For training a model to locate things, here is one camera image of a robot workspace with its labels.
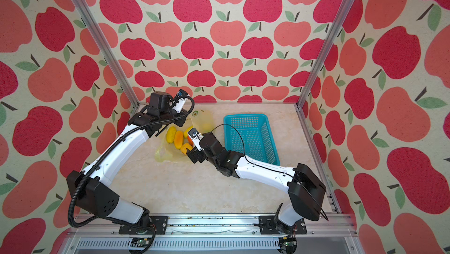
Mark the yellow translucent plastic bag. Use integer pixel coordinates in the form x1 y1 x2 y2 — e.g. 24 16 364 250
155 109 215 163

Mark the orange fruit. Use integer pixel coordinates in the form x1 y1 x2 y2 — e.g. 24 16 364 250
186 134 194 146

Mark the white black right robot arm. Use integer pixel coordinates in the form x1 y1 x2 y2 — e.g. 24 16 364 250
186 129 326 234

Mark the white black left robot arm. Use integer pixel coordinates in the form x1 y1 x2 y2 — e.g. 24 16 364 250
66 89 193 231

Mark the yellow banana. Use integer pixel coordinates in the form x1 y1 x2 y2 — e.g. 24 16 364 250
166 126 177 144

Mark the yellow mango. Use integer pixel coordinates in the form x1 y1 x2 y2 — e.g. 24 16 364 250
174 131 184 150

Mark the teal plastic mesh basket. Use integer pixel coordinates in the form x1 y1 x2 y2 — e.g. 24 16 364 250
223 113 280 166

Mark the small circuit board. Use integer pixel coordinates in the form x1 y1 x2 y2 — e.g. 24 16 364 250
130 238 151 248

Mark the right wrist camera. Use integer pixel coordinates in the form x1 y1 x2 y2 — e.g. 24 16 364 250
188 128 203 152

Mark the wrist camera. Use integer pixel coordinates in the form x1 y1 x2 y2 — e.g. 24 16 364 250
172 89 189 113
188 128 203 152

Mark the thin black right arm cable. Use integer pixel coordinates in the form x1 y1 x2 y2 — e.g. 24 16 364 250
210 123 329 221

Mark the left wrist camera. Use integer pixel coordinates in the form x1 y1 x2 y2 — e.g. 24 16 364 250
172 89 189 113

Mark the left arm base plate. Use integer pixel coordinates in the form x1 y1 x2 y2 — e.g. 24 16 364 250
118 215 169 235

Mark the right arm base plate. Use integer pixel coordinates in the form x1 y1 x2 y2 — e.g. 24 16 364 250
256 215 308 235

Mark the left rear aluminium corner post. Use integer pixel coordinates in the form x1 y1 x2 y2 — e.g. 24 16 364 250
71 0 139 110

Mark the aluminium corner post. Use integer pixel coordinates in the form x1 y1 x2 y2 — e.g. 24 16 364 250
71 0 139 110
295 0 355 112

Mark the front aluminium frame rail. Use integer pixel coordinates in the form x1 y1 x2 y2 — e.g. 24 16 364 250
53 214 364 254

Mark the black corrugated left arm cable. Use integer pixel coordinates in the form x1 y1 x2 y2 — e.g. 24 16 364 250
67 95 195 254

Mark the right rear aluminium corner post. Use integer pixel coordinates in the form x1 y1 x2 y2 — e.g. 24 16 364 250
295 0 355 112

